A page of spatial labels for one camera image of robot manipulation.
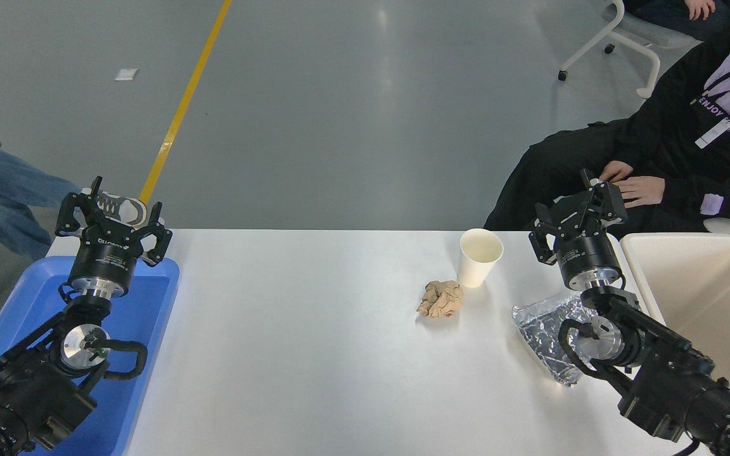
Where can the large pale bin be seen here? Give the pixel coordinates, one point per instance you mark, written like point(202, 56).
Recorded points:
point(713, 297)

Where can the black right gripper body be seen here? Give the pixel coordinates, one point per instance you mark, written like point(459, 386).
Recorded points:
point(590, 256)

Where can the crumpled tan paper ball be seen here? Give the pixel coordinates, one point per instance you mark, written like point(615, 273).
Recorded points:
point(441, 299)

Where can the white wheeled chair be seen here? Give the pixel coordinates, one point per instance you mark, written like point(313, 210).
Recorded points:
point(656, 35)

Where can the person's right hand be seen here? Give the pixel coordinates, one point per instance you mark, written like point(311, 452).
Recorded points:
point(617, 171)

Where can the person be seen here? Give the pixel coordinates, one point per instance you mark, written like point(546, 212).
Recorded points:
point(4, 190)
point(669, 12)
point(669, 114)

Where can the person's hand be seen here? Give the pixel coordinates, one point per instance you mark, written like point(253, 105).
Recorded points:
point(701, 7)

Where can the white paper scrap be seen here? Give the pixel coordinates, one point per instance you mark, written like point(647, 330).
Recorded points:
point(126, 74)

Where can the white paper cup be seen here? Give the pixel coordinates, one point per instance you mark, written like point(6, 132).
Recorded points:
point(479, 263)

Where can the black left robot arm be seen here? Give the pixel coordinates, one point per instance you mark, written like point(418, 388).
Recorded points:
point(29, 392)

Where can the person's left hand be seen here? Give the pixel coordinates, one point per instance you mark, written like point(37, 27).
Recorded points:
point(644, 191)

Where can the blue plastic tray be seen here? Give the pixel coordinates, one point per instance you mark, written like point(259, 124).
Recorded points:
point(143, 304)

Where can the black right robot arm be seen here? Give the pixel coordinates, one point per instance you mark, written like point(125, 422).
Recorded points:
point(663, 373)

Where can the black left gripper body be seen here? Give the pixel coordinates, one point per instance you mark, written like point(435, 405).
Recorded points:
point(108, 259)

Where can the silver foil tray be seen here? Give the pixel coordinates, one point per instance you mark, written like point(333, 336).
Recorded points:
point(545, 335)

